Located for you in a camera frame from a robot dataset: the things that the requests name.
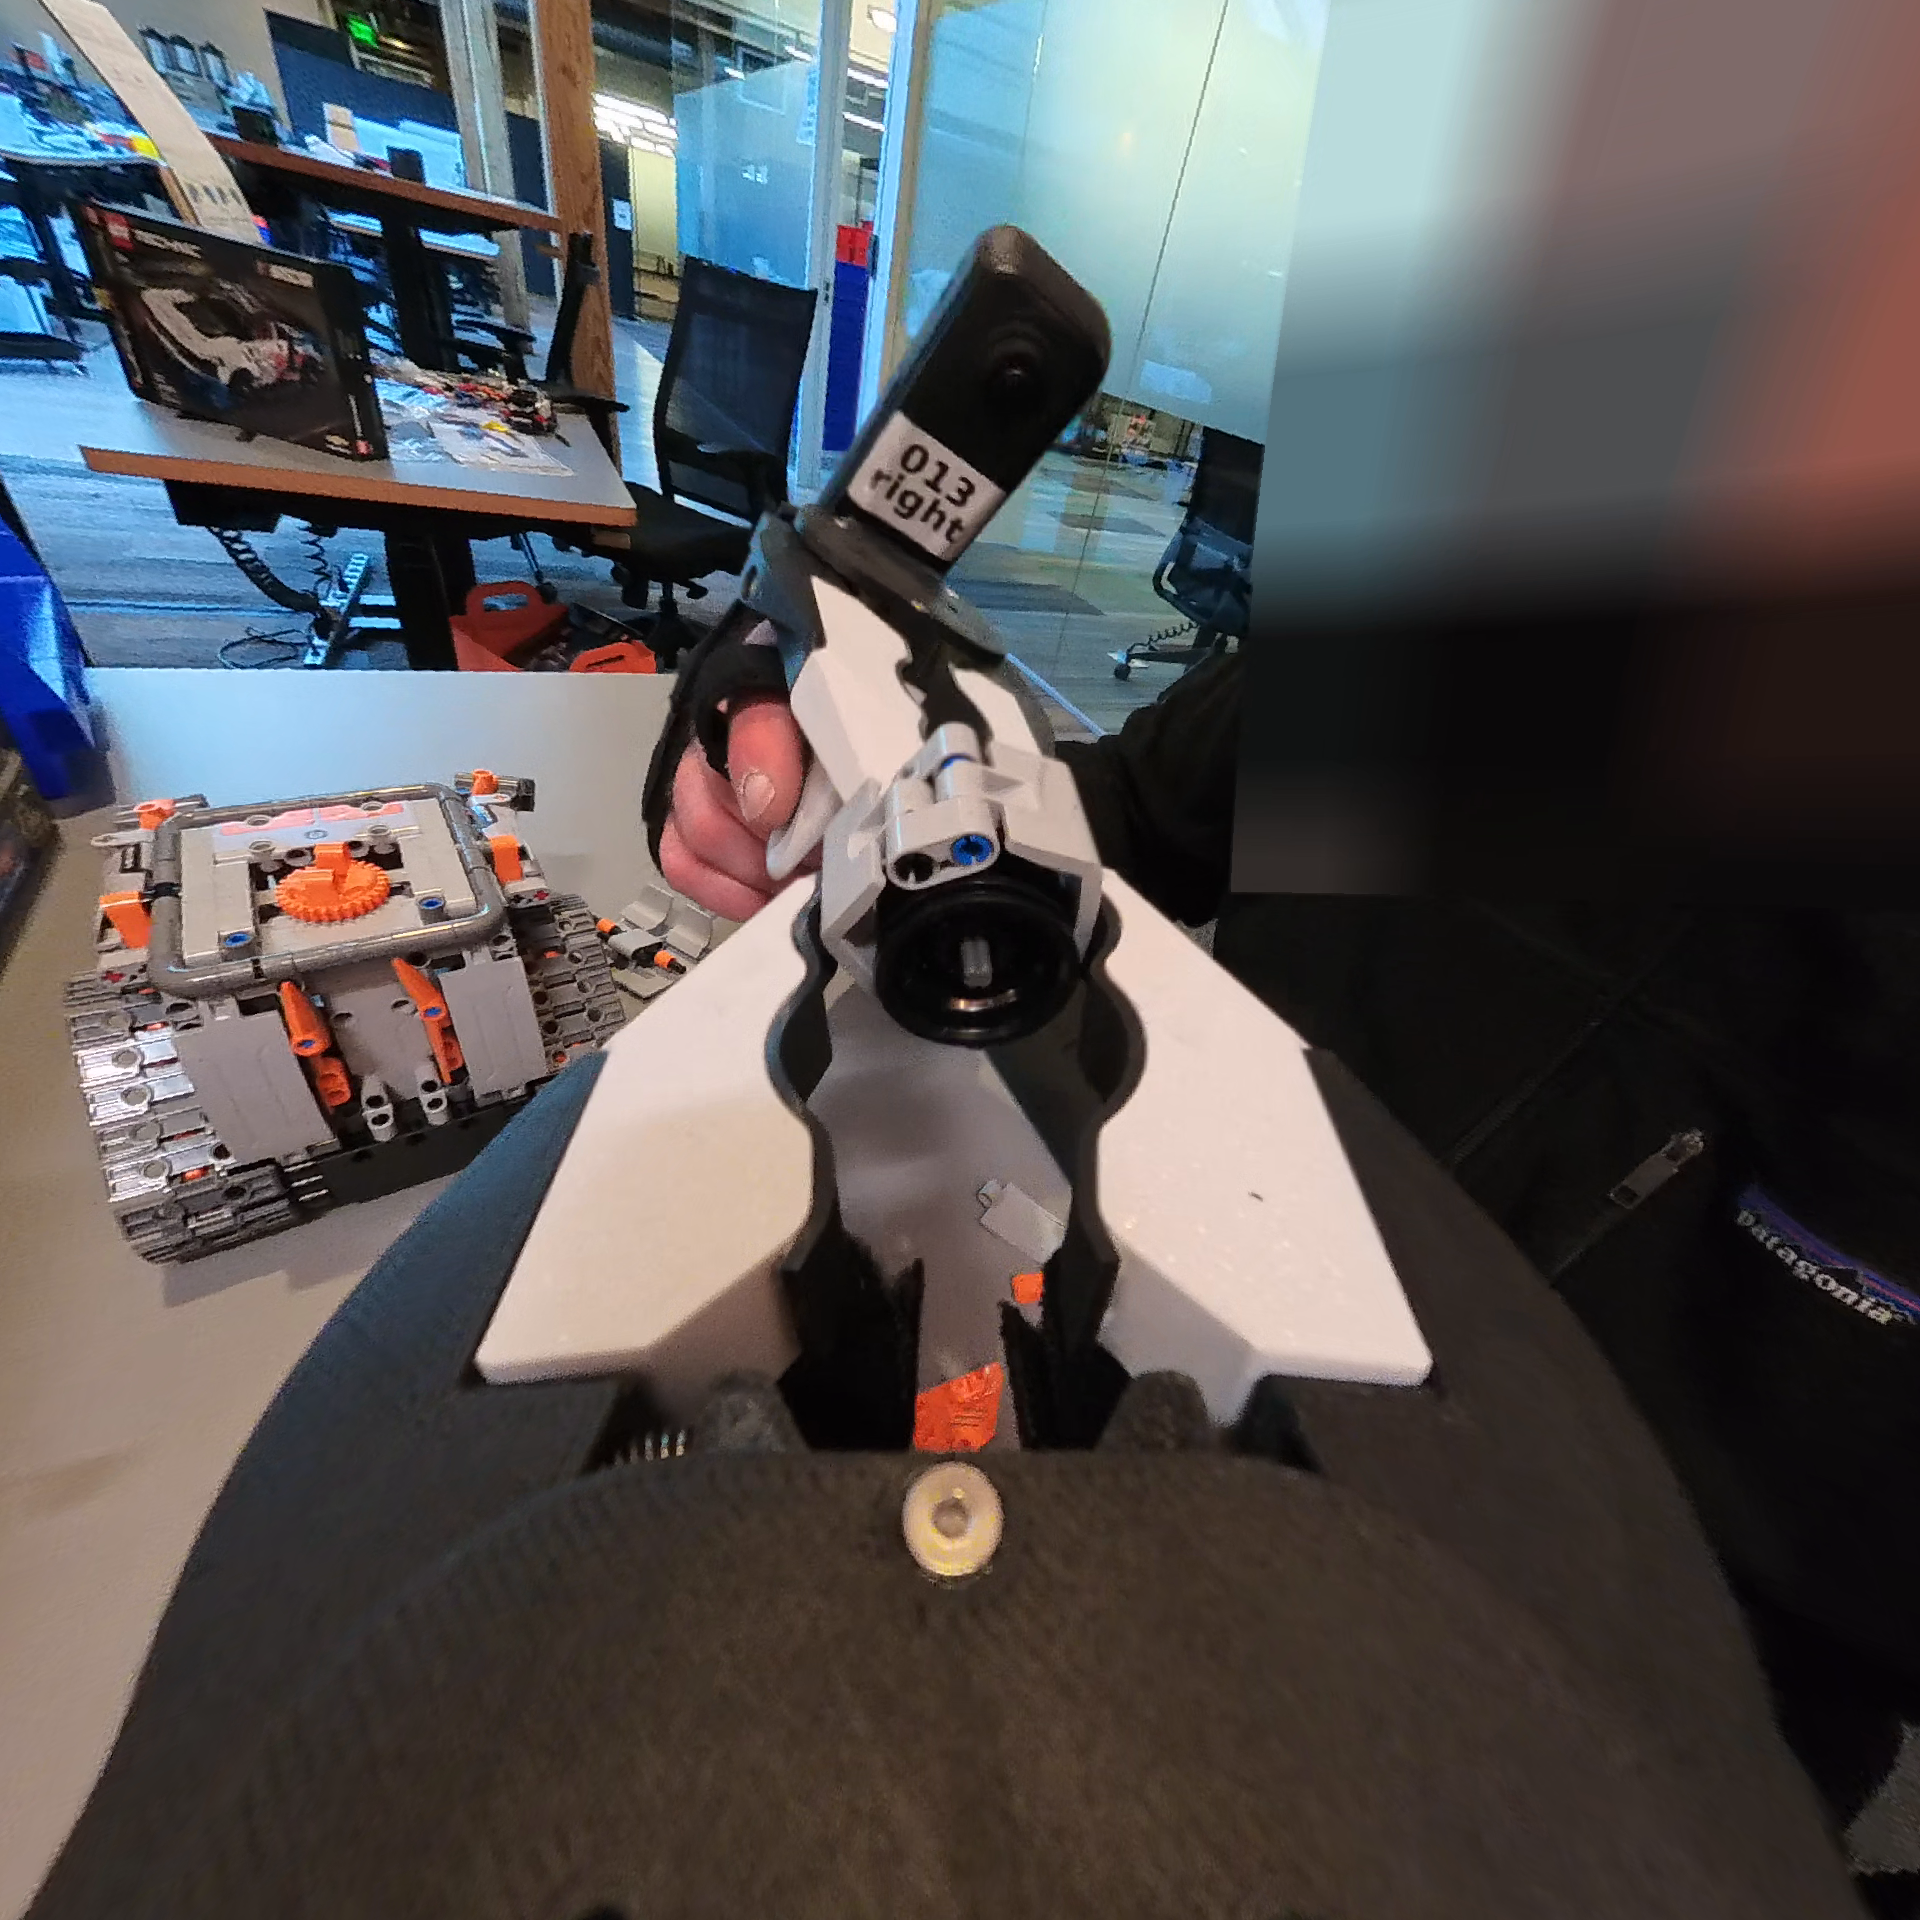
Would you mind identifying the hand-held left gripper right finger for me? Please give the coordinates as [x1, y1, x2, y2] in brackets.
[1069, 885, 1438, 1428]

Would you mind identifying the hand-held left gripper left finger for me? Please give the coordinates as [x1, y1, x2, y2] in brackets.
[480, 902, 848, 1393]

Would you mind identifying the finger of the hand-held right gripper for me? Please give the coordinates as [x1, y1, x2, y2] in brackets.
[785, 571, 992, 848]
[984, 660, 1114, 907]

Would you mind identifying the grey toy brick assembly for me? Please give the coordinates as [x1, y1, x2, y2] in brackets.
[813, 715, 1114, 1048]

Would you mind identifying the person's right forearm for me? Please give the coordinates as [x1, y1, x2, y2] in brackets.
[1053, 643, 1250, 935]

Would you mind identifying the person's right hand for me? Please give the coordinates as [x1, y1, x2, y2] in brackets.
[658, 692, 848, 927]

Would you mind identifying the small grey winged brick assembly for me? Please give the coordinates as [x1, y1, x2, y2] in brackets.
[595, 877, 738, 1002]

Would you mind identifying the black mesh office chair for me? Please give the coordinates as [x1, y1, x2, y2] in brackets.
[606, 251, 824, 636]

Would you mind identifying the tracked toy robot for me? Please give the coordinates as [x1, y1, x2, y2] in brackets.
[61, 769, 636, 1267]

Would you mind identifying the orange wing panel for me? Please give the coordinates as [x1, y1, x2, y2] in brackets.
[910, 1364, 1008, 1456]

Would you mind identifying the scattered brick parts pile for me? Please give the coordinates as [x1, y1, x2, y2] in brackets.
[369, 371, 582, 481]

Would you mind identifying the wood-edged grey desk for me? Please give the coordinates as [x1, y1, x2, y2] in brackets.
[78, 426, 643, 675]

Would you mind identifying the black car kit box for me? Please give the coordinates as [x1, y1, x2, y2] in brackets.
[75, 195, 395, 464]

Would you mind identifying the dark printed box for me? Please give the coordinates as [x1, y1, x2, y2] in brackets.
[0, 748, 70, 977]

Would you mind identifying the blue plastic bin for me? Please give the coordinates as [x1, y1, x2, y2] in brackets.
[0, 488, 121, 803]

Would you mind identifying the wooden post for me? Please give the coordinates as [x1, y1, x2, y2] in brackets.
[531, 0, 621, 411]

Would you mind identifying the black coiled cable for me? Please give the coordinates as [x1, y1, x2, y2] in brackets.
[211, 516, 377, 674]

